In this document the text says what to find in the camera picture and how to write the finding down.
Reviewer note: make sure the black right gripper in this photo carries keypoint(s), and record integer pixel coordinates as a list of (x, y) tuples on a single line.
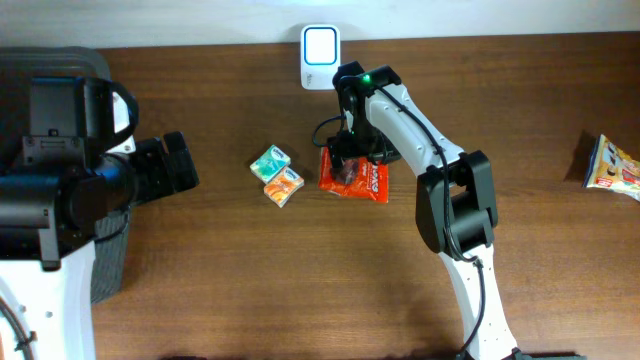
[(343, 146)]

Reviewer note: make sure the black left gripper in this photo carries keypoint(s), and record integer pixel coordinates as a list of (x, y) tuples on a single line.
[(155, 154)]

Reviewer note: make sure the red Hacks candy bag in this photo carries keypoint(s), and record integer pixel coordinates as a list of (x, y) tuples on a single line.
[(371, 181)]

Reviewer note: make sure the orange tissue pack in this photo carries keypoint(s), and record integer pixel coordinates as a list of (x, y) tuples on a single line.
[(283, 186)]

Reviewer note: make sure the teal tissue pack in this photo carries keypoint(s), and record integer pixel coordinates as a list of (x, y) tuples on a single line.
[(270, 163)]

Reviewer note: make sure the yellow snack bag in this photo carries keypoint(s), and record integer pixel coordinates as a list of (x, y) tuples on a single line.
[(612, 169)]

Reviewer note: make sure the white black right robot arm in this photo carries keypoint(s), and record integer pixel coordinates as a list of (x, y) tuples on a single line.
[(456, 209)]

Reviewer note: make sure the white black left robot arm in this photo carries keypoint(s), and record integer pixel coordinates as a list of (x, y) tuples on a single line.
[(80, 165)]

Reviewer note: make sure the white barcode scanner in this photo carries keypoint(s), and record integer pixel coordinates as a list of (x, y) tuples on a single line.
[(320, 56)]

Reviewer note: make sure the grey plastic mesh basket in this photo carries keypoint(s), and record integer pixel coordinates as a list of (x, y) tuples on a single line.
[(18, 66)]

